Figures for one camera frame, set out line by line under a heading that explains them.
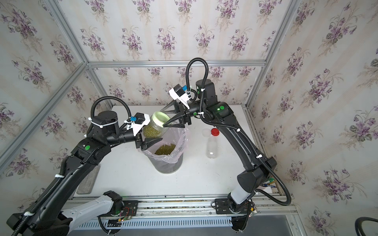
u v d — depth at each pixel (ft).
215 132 3.41
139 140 1.69
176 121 1.67
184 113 1.63
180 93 1.57
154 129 1.71
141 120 1.56
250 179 1.57
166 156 2.06
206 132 3.40
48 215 1.21
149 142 1.73
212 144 3.15
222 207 2.40
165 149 2.99
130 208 2.39
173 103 1.83
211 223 2.30
